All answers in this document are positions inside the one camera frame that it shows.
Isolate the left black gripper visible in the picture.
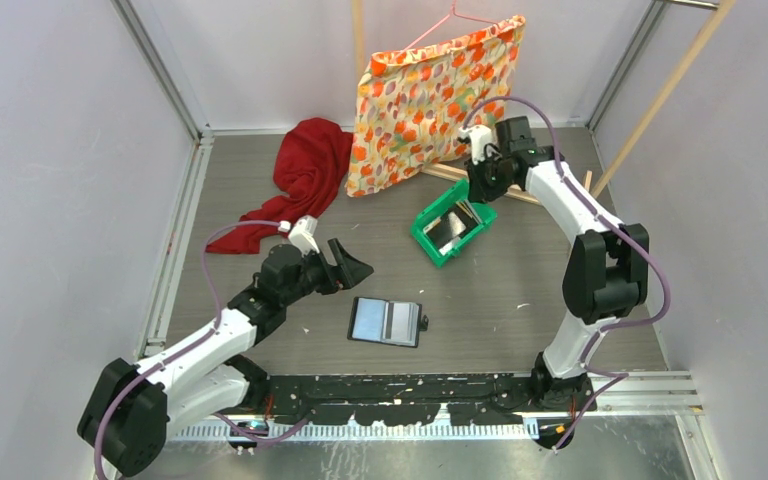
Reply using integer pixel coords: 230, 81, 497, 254
281, 239, 371, 307

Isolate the green plastic bin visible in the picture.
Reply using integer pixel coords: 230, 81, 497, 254
410, 179, 497, 268

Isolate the black card holder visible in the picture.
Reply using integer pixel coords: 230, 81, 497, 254
347, 297, 429, 348

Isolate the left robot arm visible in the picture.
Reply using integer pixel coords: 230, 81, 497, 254
77, 238, 374, 476

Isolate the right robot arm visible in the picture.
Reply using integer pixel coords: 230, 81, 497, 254
458, 116, 649, 411

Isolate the white silver credit card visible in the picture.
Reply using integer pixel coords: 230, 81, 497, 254
435, 228, 475, 256

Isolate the black credit card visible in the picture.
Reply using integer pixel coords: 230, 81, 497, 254
423, 207, 475, 254

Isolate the floral orange gift bag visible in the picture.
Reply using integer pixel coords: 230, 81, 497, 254
345, 15, 526, 197

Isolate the red cloth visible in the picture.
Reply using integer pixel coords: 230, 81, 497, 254
205, 118, 353, 255

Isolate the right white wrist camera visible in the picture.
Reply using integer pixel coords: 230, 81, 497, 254
457, 124, 494, 165

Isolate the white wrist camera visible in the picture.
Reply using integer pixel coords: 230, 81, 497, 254
457, 124, 494, 165
278, 215, 320, 255

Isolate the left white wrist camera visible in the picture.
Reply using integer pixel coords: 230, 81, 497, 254
278, 215, 320, 255

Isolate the wooden rack frame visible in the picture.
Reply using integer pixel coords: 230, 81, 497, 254
350, 0, 738, 207

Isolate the pink wire hanger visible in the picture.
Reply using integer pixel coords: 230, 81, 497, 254
401, 1, 501, 52

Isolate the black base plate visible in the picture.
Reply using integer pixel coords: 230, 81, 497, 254
222, 373, 593, 426

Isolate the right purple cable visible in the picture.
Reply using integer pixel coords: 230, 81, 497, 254
462, 95, 673, 453

